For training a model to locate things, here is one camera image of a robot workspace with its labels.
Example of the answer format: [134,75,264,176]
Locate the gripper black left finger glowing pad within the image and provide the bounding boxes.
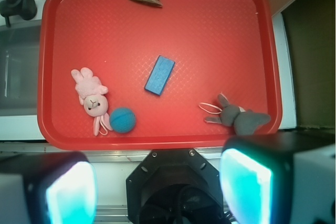
[1,152,98,223]

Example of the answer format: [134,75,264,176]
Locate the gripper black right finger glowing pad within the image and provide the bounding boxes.
[219,131,335,223]

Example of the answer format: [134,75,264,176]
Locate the blue felt ball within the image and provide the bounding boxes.
[110,107,136,133]

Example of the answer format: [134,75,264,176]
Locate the grey plush bunny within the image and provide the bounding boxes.
[198,93,271,135]

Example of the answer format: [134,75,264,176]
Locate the pink plush bunny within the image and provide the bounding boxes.
[71,67,113,136]

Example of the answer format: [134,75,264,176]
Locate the metal sink basin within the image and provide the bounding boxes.
[1,25,40,116]

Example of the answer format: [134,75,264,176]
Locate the blue rectangular block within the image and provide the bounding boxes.
[144,56,175,96]

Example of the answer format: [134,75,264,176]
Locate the red plastic tray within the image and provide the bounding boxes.
[37,0,282,151]

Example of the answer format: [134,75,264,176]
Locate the black faucet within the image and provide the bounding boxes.
[1,0,37,28]

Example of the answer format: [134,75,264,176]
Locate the black octagonal mount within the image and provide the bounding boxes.
[125,149,229,223]

